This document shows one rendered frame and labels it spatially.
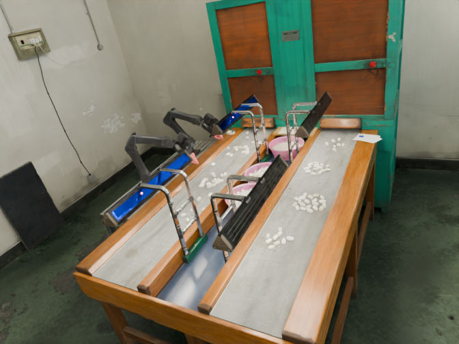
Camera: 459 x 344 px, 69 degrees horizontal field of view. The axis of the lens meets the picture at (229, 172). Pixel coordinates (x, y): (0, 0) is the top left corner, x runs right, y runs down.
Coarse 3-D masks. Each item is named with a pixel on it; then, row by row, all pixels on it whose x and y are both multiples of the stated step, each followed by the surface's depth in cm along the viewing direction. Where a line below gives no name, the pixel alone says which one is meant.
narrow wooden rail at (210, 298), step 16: (304, 144) 247; (288, 176) 210; (272, 192) 198; (272, 208) 185; (256, 224) 174; (240, 240) 165; (240, 256) 155; (224, 272) 148; (224, 288) 142; (208, 304) 134
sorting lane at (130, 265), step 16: (240, 144) 273; (224, 160) 252; (240, 160) 247; (208, 176) 235; (224, 176) 231; (208, 192) 215; (176, 208) 205; (160, 224) 194; (128, 240) 185; (144, 240) 183; (160, 240) 180; (176, 240) 178; (112, 256) 175; (128, 256) 173; (144, 256) 171; (160, 256) 169; (96, 272) 166; (112, 272) 164; (128, 272) 162; (144, 272) 160; (128, 288) 153
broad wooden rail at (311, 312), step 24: (360, 144) 231; (360, 168) 204; (360, 192) 183; (336, 216) 168; (336, 240) 153; (312, 264) 143; (336, 264) 141; (312, 288) 132; (336, 288) 144; (312, 312) 123; (288, 336) 116; (312, 336) 114
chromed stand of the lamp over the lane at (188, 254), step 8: (160, 168) 169; (184, 176) 163; (144, 184) 157; (152, 184) 155; (168, 192) 152; (192, 192) 168; (168, 200) 154; (192, 200) 169; (192, 208) 172; (176, 216) 158; (176, 224) 160; (192, 224) 171; (200, 224) 177; (184, 232) 166; (200, 232) 179; (184, 240) 166; (200, 240) 178; (184, 248) 167; (192, 248) 173; (184, 256) 169; (192, 256) 173
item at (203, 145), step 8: (200, 144) 308; (208, 144) 304; (176, 152) 300; (200, 152) 293; (168, 160) 288; (184, 168) 269; (176, 176) 259; (136, 184) 259; (128, 192) 250; (128, 216) 220
